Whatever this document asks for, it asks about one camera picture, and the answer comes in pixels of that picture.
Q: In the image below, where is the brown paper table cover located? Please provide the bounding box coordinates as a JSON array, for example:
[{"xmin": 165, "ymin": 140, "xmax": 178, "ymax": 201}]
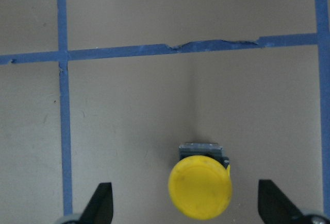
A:
[{"xmin": 1, "ymin": 0, "xmax": 329, "ymax": 223}]

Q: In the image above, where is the yellow push button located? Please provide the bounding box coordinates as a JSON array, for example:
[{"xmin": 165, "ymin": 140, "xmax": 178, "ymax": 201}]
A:
[{"xmin": 168, "ymin": 142, "xmax": 233, "ymax": 220}]

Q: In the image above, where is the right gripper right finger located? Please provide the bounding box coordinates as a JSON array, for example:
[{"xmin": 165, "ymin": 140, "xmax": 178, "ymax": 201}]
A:
[{"xmin": 257, "ymin": 179, "xmax": 305, "ymax": 223}]

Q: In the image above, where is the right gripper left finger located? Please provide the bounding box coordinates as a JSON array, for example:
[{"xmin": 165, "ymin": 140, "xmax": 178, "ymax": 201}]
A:
[{"xmin": 78, "ymin": 182, "xmax": 113, "ymax": 224}]

